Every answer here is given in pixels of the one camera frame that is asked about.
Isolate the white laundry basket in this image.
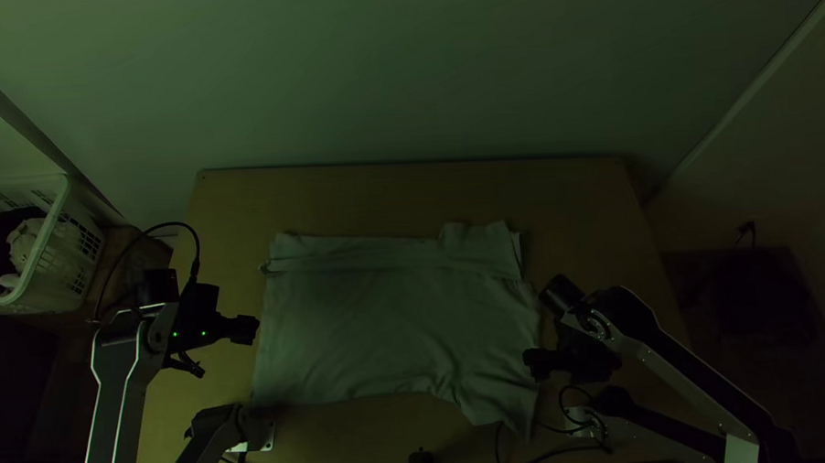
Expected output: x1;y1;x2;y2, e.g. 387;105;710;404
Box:
0;171;112;318

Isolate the grey t-shirt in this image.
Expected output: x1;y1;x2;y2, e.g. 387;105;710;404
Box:
243;217;549;449

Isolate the heap of clothes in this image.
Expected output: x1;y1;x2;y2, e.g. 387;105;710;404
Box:
0;204;70;299

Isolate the black cable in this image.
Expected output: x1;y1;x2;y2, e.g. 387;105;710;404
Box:
532;382;613;456
88;220;205;322

